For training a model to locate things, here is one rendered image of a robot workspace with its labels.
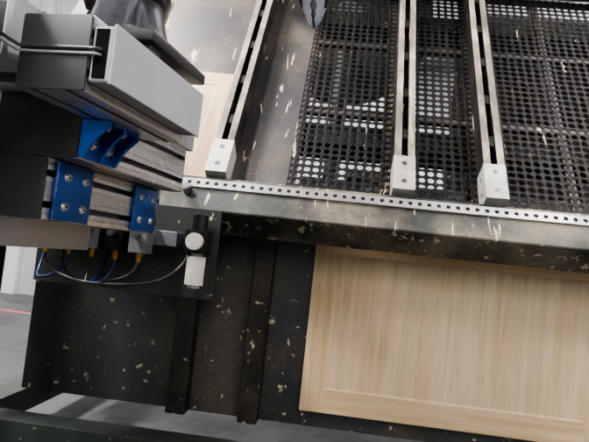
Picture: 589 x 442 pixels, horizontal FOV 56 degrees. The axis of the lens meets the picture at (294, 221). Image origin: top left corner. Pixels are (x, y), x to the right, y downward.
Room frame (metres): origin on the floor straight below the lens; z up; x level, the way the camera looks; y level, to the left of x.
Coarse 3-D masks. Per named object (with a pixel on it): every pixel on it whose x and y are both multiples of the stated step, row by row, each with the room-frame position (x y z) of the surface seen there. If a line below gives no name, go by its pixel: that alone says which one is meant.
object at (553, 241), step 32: (160, 192) 1.53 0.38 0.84; (192, 192) 1.53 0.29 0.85; (224, 192) 1.53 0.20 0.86; (352, 192) 1.52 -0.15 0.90; (224, 224) 1.53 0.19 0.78; (256, 224) 1.51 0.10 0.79; (288, 224) 1.49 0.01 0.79; (320, 224) 1.47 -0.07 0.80; (352, 224) 1.46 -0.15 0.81; (384, 224) 1.46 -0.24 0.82; (416, 224) 1.46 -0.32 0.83; (448, 224) 1.46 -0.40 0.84; (480, 224) 1.46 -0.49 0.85; (512, 224) 1.46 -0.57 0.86; (544, 224) 1.45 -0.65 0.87; (448, 256) 1.52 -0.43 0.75; (480, 256) 1.49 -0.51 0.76; (512, 256) 1.48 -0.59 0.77; (544, 256) 1.45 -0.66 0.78; (576, 256) 1.44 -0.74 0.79
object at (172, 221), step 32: (160, 224) 1.50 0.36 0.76; (192, 224) 1.49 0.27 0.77; (64, 256) 1.52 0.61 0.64; (96, 256) 1.52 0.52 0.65; (128, 256) 1.51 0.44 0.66; (160, 256) 1.50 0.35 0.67; (192, 256) 1.43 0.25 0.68; (128, 288) 1.51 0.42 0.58; (160, 288) 1.50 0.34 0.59; (192, 288) 1.44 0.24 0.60
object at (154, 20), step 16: (96, 0) 0.94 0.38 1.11; (112, 0) 0.91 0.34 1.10; (128, 0) 0.91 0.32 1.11; (144, 0) 0.93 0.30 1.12; (160, 0) 0.96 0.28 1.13; (96, 16) 0.91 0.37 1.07; (112, 16) 0.90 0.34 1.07; (128, 16) 0.91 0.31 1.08; (144, 16) 0.92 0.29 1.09; (160, 16) 0.96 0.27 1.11; (160, 32) 0.95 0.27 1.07
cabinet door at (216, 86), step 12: (204, 72) 1.86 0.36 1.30; (204, 84) 1.83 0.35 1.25; (216, 84) 1.82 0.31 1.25; (228, 84) 1.82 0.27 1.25; (204, 96) 1.79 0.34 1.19; (216, 96) 1.79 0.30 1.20; (204, 108) 1.76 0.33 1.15; (216, 108) 1.76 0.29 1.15; (204, 120) 1.73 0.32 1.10; (216, 120) 1.73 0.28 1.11; (204, 132) 1.70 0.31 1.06; (204, 144) 1.67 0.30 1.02; (192, 156) 1.65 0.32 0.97; (204, 156) 1.64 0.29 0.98; (192, 168) 1.62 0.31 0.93; (204, 168) 1.62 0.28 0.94
